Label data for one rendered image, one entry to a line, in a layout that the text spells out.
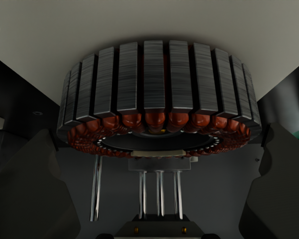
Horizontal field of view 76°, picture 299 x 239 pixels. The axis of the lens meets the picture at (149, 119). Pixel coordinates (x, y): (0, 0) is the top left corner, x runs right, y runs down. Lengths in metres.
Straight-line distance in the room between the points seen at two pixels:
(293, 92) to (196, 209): 0.25
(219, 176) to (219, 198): 0.04
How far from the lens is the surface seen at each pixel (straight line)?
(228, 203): 0.38
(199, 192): 0.37
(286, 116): 0.26
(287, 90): 0.19
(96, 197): 0.20
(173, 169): 0.24
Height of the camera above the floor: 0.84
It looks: 19 degrees down
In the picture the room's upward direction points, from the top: 179 degrees clockwise
